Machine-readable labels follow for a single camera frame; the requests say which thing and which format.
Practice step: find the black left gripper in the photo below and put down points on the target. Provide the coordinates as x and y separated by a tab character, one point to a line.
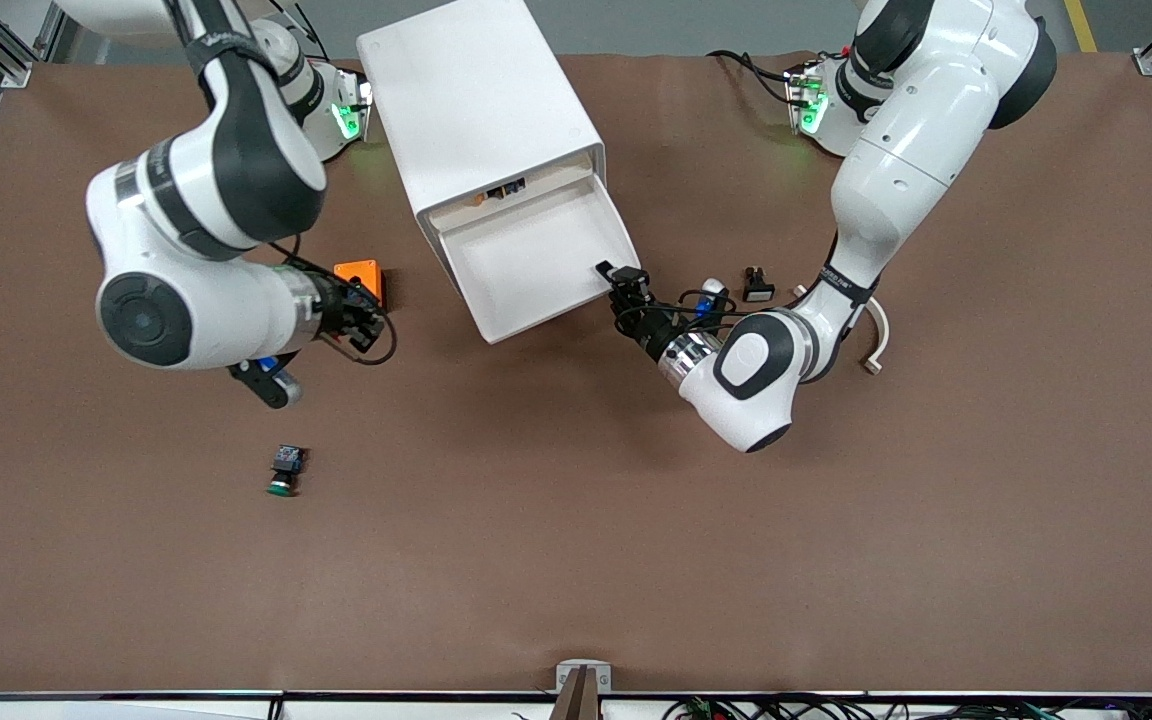
650	331

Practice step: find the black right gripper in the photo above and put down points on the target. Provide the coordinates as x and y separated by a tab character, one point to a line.
339	312

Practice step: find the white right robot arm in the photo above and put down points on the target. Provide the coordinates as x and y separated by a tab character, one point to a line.
196	170

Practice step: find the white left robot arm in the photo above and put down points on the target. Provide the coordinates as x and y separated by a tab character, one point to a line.
896	170

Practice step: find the white drawer holding orange component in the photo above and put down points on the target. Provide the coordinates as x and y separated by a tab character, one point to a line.
546	180

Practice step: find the green push button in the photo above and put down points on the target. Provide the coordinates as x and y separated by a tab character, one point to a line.
285	468

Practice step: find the white drawer cabinet shell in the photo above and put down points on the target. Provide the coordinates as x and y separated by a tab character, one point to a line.
466	90

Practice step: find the orange black small component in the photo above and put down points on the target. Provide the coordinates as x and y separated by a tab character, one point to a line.
504	190

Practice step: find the brown paper table cover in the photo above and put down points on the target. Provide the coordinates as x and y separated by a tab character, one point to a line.
576	520

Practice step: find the orange button enclosure box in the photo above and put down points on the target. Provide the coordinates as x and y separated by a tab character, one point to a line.
361	272

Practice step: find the black white square switch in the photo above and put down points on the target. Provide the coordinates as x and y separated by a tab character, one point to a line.
758	288

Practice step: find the white curved plastic bracket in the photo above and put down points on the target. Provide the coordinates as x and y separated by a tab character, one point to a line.
878	335

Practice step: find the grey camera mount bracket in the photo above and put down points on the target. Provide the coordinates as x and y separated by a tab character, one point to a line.
583	675

